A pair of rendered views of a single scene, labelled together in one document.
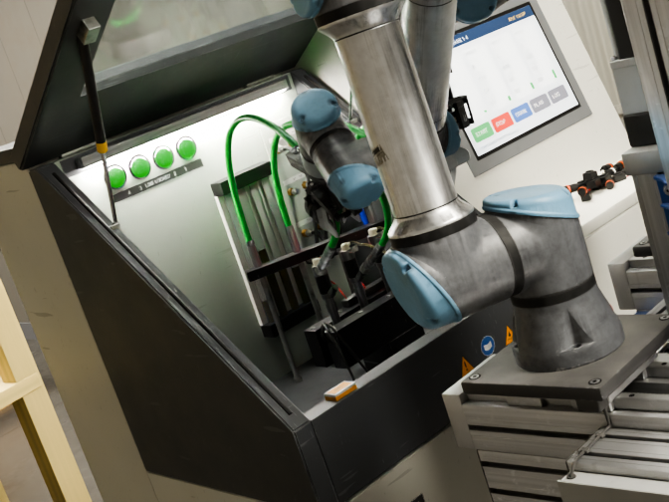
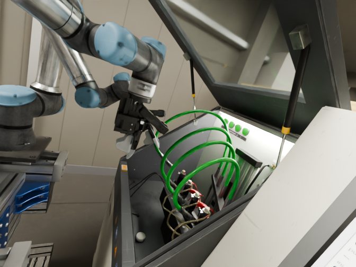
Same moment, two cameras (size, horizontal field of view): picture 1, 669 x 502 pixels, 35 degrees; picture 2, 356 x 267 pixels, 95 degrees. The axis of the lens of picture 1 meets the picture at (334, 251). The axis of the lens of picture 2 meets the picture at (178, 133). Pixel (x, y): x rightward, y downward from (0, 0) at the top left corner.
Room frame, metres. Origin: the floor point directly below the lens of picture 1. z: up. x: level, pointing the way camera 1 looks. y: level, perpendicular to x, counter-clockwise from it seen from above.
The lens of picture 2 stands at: (2.13, -0.69, 1.47)
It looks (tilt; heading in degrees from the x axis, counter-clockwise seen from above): 14 degrees down; 103
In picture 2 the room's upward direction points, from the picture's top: 20 degrees clockwise
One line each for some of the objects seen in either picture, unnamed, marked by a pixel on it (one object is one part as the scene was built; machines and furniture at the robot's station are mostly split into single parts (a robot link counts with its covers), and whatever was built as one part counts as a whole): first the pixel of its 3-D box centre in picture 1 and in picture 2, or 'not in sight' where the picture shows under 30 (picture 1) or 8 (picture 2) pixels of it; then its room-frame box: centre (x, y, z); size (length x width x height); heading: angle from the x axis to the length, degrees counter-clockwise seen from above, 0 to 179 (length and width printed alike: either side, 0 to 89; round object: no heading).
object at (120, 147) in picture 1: (188, 121); (250, 122); (2.26, 0.20, 1.43); 0.54 x 0.03 x 0.02; 128
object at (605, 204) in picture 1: (595, 199); not in sight; (2.36, -0.60, 0.96); 0.70 x 0.22 x 0.03; 128
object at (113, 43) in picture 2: not in sight; (119, 48); (1.85, -0.34, 1.51); 0.11 x 0.11 x 0.08; 85
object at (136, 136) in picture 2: not in sight; (135, 135); (1.90, -0.25, 1.29); 0.05 x 0.02 x 0.09; 128
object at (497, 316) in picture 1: (437, 377); (121, 209); (1.86, -0.11, 0.87); 0.62 x 0.04 x 0.16; 128
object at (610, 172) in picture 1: (599, 176); not in sight; (2.39, -0.63, 1.01); 0.23 x 0.11 x 0.06; 128
